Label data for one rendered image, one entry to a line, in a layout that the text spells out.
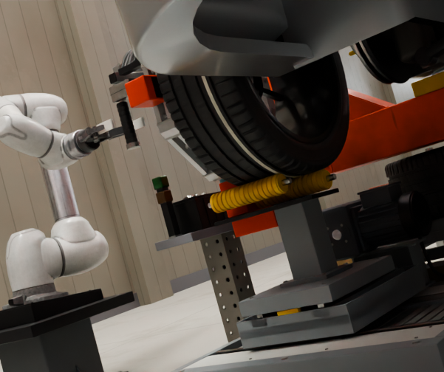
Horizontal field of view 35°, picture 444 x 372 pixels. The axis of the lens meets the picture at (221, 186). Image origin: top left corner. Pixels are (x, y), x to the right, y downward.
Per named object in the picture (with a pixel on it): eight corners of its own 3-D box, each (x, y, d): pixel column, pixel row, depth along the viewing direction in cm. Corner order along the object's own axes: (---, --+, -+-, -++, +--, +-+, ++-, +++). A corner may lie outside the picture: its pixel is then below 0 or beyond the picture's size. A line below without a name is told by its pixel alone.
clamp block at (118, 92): (131, 93, 212) (127, 77, 213) (111, 102, 218) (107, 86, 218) (143, 93, 216) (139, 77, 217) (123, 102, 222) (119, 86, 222)
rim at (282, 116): (223, -53, 188) (323, 6, 226) (162, -16, 202) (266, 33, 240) (247, 125, 175) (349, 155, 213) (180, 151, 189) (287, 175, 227)
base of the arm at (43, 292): (-8, 312, 253) (-10, 297, 254) (33, 303, 273) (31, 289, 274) (31, 302, 246) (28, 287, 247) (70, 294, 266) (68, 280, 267)
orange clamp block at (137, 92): (171, 99, 193) (149, 100, 186) (151, 108, 198) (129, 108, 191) (165, 74, 194) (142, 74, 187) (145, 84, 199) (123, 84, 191)
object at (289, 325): (355, 337, 177) (344, 300, 177) (244, 352, 198) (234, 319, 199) (427, 290, 216) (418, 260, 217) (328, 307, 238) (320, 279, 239)
